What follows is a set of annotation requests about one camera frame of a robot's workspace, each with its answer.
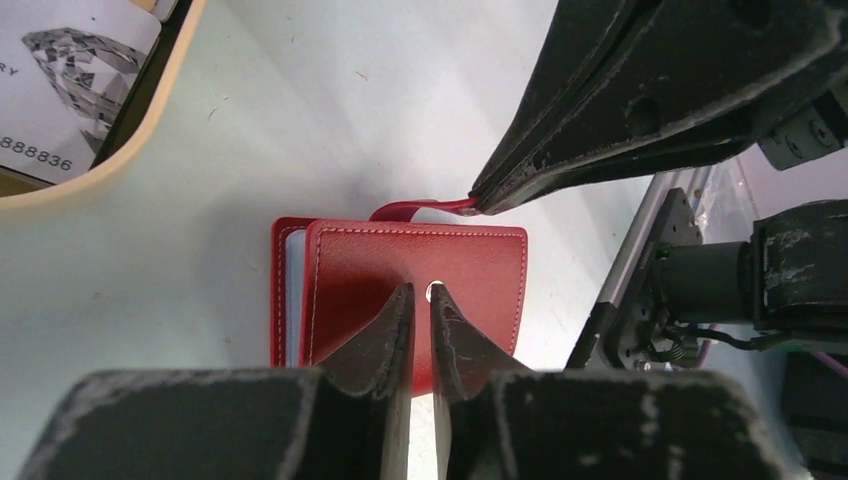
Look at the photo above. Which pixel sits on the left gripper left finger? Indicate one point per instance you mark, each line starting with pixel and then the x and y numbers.
pixel 345 418

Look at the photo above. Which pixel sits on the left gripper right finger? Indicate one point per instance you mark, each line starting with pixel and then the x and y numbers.
pixel 497 419

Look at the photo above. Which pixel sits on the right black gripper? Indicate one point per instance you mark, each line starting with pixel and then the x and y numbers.
pixel 623 89

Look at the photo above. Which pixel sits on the beige oval tray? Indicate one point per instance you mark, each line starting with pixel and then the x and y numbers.
pixel 134 127

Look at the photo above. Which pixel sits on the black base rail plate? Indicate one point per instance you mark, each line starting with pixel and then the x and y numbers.
pixel 621 321

